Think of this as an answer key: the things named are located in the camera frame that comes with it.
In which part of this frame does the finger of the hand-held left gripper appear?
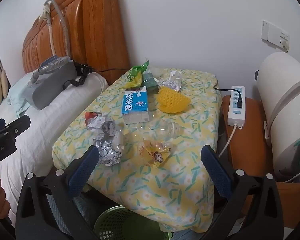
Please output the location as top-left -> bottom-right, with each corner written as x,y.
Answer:
0,114 -> 31,143

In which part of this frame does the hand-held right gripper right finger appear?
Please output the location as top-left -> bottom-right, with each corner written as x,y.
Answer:
201,144 -> 290,240

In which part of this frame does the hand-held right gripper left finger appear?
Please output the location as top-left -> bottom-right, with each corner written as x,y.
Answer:
15,144 -> 100,240

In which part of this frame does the green mesh waste basket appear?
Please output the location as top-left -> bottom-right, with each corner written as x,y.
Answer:
94,206 -> 173,240

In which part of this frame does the white paper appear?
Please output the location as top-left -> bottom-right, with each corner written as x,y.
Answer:
157,70 -> 183,92

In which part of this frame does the green snack wrapper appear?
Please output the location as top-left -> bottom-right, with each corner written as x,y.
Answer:
119,59 -> 150,90

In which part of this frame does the dark green tissue packet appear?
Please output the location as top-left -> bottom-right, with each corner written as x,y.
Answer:
142,72 -> 161,94

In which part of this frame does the white pillow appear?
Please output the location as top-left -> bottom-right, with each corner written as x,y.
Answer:
0,72 -> 109,215

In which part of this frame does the silver foil wrapper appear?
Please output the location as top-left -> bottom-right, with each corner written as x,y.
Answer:
94,129 -> 125,167

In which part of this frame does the light blue cloth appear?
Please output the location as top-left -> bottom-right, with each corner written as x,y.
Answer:
7,82 -> 35,113

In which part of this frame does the blue grey cloth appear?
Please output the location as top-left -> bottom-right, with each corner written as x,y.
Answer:
46,185 -> 100,240

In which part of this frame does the orange wooden nightstand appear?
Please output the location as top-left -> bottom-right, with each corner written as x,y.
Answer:
221,96 -> 300,230

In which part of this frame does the red white crumpled wrapper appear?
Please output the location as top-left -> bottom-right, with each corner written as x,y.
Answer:
84,111 -> 116,137

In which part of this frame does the grey breathing machine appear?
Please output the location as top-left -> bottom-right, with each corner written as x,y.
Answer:
27,59 -> 78,110

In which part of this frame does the yellow floral cloth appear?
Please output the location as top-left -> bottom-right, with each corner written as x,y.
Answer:
52,67 -> 222,233

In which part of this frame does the white power strip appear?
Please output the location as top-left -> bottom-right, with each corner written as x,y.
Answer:
227,85 -> 246,127

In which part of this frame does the yellow cartoon snack wrapper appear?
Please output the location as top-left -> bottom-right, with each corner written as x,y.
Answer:
138,139 -> 172,167

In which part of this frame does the clear plastic bottle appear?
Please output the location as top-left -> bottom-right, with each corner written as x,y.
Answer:
149,119 -> 184,140

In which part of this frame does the blue milk carton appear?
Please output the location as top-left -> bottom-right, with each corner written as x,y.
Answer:
121,86 -> 150,125

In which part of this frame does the yellow foam fruit net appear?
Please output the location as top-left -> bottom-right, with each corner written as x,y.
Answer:
157,85 -> 192,113

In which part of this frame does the black power adapter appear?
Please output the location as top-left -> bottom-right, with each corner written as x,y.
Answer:
62,61 -> 93,92

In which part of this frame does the white cylindrical appliance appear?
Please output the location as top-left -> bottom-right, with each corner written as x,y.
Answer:
255,52 -> 300,180

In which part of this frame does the white cloth tie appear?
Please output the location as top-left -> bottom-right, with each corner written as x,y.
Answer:
39,1 -> 52,23

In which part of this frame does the orange wooden headboard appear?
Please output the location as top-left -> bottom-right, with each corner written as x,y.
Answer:
22,0 -> 130,86

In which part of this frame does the white cable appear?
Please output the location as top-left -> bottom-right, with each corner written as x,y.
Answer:
218,123 -> 238,158

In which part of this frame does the black plug with cable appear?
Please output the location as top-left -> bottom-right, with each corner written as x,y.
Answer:
213,80 -> 243,108

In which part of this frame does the black cable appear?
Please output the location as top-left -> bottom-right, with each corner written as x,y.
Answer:
89,66 -> 130,73

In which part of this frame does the grey corrugated hose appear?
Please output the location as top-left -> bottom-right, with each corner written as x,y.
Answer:
30,0 -> 73,84

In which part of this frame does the white wall switch panel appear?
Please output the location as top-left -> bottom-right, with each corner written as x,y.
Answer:
262,20 -> 290,53

